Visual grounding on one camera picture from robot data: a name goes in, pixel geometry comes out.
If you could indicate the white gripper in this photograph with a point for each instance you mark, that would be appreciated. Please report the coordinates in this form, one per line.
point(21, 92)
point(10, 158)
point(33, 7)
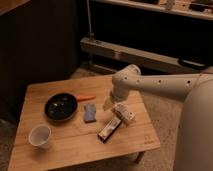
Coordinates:
point(109, 102)

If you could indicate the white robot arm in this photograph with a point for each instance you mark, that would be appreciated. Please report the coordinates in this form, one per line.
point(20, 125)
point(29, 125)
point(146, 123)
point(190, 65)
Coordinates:
point(194, 145)

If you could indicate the black ceramic bowl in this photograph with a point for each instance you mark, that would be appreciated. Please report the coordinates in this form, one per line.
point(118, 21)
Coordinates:
point(61, 107)

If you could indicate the dark rectangular snack box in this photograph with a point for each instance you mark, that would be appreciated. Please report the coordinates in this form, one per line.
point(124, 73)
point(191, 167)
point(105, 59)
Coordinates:
point(109, 129)

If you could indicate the orange carrot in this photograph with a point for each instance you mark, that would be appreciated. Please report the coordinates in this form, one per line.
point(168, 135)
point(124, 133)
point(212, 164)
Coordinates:
point(84, 97)

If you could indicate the wooden table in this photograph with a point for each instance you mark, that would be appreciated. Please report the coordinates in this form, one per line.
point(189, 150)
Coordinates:
point(75, 142)

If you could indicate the grey metal shelf beam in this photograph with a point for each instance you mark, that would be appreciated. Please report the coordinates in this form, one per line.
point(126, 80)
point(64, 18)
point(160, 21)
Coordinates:
point(139, 57)

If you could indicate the metal vertical pole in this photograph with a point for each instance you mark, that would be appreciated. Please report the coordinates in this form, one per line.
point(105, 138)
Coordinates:
point(90, 32)

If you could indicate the white paper cup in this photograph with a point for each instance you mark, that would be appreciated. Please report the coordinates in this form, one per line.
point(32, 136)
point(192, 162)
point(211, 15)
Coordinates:
point(40, 137)

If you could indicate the black object on beam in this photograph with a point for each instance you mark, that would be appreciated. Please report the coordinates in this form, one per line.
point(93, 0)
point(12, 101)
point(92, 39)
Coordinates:
point(192, 65)

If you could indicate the upper wooden shelf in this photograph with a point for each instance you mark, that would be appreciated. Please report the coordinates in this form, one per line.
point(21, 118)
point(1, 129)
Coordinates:
point(176, 7)

